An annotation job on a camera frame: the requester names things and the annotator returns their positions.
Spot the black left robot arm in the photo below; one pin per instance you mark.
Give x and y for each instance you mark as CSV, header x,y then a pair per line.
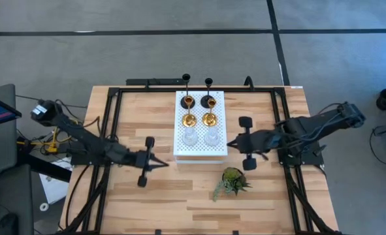
x,y
91,143

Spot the black computer mouse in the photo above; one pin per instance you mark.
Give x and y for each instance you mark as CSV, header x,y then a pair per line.
x,y
8,225

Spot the white tape roll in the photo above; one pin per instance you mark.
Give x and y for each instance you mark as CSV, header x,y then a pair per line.
x,y
41,207

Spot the yellow clamp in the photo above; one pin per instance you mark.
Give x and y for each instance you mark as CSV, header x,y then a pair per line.
x,y
53,147

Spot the black camera bar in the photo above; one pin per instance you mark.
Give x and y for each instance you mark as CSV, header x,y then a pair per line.
x,y
160,81

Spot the clear glass candle holder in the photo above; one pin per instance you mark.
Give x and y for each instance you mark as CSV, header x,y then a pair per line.
x,y
190,137
211,137

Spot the dark grey desk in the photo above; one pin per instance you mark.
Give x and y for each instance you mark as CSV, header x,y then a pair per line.
x,y
13,196

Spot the black aluminium table frame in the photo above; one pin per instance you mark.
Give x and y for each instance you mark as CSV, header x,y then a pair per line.
x,y
232,89

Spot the white paper sheet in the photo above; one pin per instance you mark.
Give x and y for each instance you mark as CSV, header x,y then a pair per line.
x,y
54,189

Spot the green succulent in pot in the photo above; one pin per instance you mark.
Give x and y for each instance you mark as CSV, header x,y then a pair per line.
x,y
232,174

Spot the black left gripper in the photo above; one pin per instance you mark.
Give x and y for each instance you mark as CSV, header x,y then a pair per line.
x,y
144,160

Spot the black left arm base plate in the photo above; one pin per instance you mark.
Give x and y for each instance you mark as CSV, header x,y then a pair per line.
x,y
81,161

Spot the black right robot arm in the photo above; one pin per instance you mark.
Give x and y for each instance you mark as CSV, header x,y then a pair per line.
x,y
316,122

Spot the black candlestick holder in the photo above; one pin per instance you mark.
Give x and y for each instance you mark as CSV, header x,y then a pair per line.
x,y
183,103
204,102

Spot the black table leg beam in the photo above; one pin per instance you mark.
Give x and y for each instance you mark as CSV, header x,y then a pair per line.
x,y
45,168

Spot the gold candlestick holder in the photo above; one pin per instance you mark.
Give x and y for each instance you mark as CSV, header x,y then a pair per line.
x,y
209,120
189,120

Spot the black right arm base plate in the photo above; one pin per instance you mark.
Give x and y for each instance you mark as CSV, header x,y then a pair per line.
x,y
310,160

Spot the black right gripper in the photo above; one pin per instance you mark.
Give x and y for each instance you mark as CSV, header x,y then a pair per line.
x,y
253,142

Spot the black hook bracket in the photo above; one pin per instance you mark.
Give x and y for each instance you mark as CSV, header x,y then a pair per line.
x,y
249,81

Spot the white perforated metal box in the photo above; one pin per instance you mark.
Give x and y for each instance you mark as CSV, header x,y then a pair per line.
x,y
200,151

